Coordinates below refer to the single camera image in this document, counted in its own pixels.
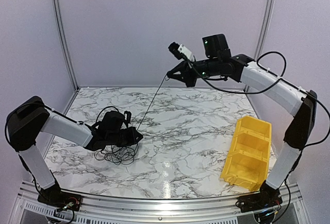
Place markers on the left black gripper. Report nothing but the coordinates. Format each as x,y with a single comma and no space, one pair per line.
133,140

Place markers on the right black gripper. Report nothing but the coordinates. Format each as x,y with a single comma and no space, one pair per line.
186,76

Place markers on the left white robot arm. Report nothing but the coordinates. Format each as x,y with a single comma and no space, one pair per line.
33,119

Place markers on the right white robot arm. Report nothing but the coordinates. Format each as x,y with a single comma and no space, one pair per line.
298,103

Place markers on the yellow plastic bin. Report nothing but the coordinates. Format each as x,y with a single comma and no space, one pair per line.
247,162

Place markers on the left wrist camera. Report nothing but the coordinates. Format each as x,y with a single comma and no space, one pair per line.
112,122

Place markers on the aluminium front rail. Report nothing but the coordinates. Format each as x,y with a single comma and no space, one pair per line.
106,209

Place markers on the right aluminium frame post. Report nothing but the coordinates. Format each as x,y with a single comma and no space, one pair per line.
264,27

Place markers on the aluminium frame post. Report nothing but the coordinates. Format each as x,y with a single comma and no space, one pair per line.
264,27
64,45

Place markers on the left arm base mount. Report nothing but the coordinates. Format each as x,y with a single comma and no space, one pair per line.
55,196

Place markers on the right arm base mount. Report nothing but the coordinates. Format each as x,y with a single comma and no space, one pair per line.
266,197

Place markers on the left aluminium frame post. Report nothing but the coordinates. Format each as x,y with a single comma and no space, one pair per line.
64,45

